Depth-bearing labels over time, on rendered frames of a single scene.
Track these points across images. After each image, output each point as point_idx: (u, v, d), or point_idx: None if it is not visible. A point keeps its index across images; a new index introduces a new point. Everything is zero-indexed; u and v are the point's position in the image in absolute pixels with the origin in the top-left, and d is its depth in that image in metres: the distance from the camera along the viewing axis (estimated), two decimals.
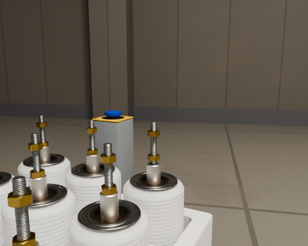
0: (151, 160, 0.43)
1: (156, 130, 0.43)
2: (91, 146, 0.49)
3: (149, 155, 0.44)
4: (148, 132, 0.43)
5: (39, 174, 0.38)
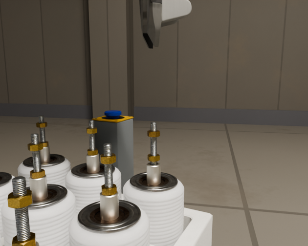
0: (151, 160, 0.43)
1: (156, 130, 0.43)
2: (91, 147, 0.49)
3: (149, 156, 0.44)
4: (148, 132, 0.43)
5: (39, 174, 0.38)
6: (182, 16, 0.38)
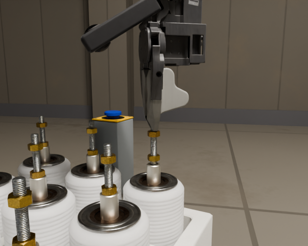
0: (151, 160, 0.43)
1: None
2: (91, 147, 0.49)
3: (149, 156, 0.44)
4: (148, 132, 0.43)
5: (39, 174, 0.38)
6: (180, 107, 0.41)
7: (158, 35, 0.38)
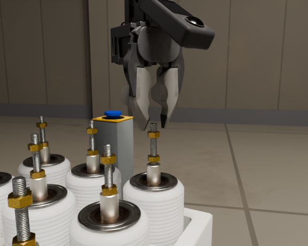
0: (159, 159, 0.44)
1: (154, 130, 0.44)
2: (91, 147, 0.49)
3: (151, 159, 0.43)
4: (157, 133, 0.43)
5: (39, 174, 0.38)
6: (157, 100, 0.47)
7: (172, 38, 0.42)
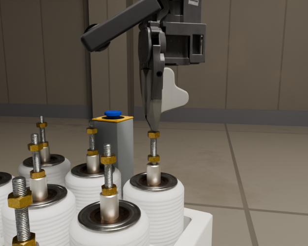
0: (159, 159, 0.44)
1: None
2: (91, 147, 0.49)
3: (151, 159, 0.43)
4: (157, 133, 0.43)
5: (39, 174, 0.38)
6: (180, 106, 0.41)
7: (159, 35, 0.37)
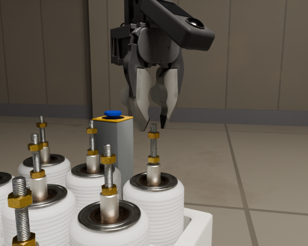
0: (151, 158, 0.45)
1: (150, 131, 0.43)
2: (91, 147, 0.49)
3: (159, 158, 0.44)
4: None
5: (39, 174, 0.38)
6: (156, 101, 0.47)
7: (171, 39, 0.43)
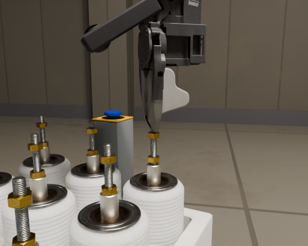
0: (151, 158, 0.45)
1: (150, 131, 0.43)
2: (91, 147, 0.49)
3: (159, 158, 0.44)
4: None
5: (39, 174, 0.38)
6: (181, 107, 0.41)
7: (159, 36, 0.38)
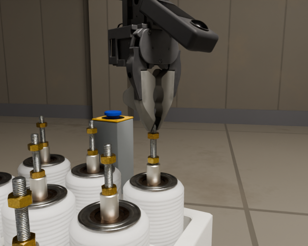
0: (149, 162, 0.43)
1: (155, 132, 0.43)
2: (91, 147, 0.49)
3: (150, 157, 0.45)
4: (147, 133, 0.43)
5: (39, 174, 0.38)
6: None
7: (170, 41, 0.43)
